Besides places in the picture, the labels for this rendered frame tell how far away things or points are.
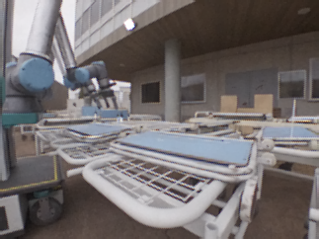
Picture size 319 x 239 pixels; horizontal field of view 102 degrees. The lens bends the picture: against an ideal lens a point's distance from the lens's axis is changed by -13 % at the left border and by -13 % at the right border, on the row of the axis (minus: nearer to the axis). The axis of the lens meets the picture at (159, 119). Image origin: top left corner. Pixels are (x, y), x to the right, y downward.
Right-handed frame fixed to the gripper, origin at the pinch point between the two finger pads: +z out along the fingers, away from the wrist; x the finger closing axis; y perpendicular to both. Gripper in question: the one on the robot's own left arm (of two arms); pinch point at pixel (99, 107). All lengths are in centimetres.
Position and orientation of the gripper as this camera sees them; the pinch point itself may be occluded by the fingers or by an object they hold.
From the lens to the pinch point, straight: 155.6
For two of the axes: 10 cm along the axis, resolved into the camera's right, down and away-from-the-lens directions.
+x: -4.6, 0.6, 8.8
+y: 7.9, -4.3, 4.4
